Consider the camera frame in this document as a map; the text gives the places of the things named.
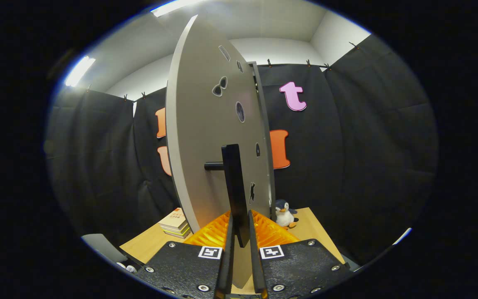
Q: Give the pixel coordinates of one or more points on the yellow edged book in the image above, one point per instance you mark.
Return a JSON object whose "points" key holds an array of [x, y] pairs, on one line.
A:
{"points": [[181, 230]]}

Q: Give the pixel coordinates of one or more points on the dark grey shoe cabinet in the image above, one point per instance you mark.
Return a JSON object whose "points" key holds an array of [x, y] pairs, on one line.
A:
{"points": [[272, 195]]}

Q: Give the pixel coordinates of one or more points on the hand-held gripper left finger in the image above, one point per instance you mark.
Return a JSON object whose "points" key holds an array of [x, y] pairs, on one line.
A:
{"points": [[226, 265]]}

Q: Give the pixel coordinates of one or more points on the tan cover book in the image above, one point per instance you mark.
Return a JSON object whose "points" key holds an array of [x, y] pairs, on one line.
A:
{"points": [[173, 218]]}

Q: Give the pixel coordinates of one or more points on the beige shoe cabinet door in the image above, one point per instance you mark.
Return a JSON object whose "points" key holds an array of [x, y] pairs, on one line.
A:
{"points": [[201, 124]]}

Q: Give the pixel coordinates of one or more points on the ceiling light panel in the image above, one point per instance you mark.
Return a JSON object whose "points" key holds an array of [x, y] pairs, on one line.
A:
{"points": [[172, 6], [79, 71]]}

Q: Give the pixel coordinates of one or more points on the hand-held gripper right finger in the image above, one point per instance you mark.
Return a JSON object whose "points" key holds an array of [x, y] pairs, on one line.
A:
{"points": [[255, 265]]}

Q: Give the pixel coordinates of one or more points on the white printed object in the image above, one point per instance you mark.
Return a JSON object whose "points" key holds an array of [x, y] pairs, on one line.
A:
{"points": [[130, 268]]}

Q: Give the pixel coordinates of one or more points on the penguin plush toy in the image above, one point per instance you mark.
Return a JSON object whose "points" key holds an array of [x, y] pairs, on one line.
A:
{"points": [[284, 216]]}

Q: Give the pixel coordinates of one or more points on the black backdrop cloth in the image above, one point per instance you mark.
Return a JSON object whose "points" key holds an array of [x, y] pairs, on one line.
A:
{"points": [[367, 145]]}

